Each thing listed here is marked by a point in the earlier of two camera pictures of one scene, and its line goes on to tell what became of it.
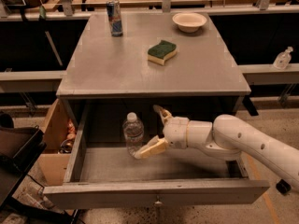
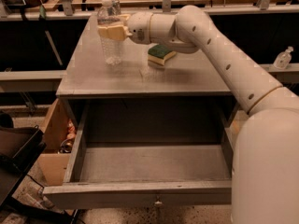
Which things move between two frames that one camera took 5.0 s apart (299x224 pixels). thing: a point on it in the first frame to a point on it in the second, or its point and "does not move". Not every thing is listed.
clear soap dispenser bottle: x=283 y=58 does not move
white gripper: x=176 y=132 to x=139 y=27
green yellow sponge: x=159 y=52 does not move
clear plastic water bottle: x=134 y=133 to x=110 y=48
